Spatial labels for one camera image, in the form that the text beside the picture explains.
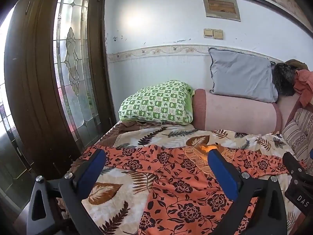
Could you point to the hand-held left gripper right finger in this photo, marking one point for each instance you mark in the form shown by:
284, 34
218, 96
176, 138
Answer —
223, 173

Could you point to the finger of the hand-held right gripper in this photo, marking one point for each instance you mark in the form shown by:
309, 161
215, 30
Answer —
294, 166

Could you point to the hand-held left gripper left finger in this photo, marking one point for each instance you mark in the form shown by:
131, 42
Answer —
91, 171

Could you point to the orange floral garment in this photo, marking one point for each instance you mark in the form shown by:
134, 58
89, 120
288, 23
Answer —
183, 188

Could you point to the striped cushion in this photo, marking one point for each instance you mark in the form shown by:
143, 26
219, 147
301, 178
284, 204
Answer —
298, 132

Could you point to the pink cushion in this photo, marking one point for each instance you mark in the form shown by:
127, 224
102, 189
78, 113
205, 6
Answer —
286, 110

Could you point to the pink bolster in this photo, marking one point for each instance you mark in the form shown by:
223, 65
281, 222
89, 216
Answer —
234, 115

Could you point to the leaf print blanket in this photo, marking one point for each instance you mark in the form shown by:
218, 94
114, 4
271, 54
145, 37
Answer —
156, 135

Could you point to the orange-red cloth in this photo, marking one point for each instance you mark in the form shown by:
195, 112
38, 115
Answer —
305, 83

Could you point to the green checkered pillow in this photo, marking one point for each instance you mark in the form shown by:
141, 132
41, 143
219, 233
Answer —
156, 102

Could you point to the grey pillow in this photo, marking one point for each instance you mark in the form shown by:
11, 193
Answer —
239, 76

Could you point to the brown cloth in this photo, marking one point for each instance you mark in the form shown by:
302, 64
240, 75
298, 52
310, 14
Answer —
297, 63

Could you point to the brown wooden door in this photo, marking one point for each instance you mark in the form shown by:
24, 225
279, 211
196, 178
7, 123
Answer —
36, 78

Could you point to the stained glass door pane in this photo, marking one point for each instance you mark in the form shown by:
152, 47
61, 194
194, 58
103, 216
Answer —
73, 53

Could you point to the beige wall switch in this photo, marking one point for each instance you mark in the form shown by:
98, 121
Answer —
218, 34
208, 33

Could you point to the metal wall panel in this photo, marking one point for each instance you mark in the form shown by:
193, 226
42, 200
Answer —
221, 6

